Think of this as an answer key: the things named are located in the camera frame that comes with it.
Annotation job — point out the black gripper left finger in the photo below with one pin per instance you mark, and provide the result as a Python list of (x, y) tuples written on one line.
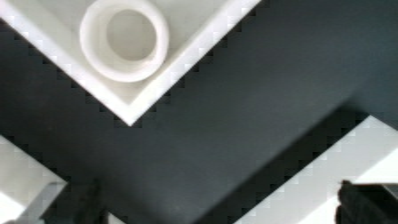
[(78, 207)]

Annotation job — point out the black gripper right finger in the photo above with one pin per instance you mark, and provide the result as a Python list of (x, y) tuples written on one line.
[(368, 203)]

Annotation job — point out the white square tabletop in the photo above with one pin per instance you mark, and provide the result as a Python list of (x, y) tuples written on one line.
[(125, 43)]

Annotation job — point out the white U-shaped fence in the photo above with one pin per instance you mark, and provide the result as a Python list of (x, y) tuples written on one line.
[(359, 160)]

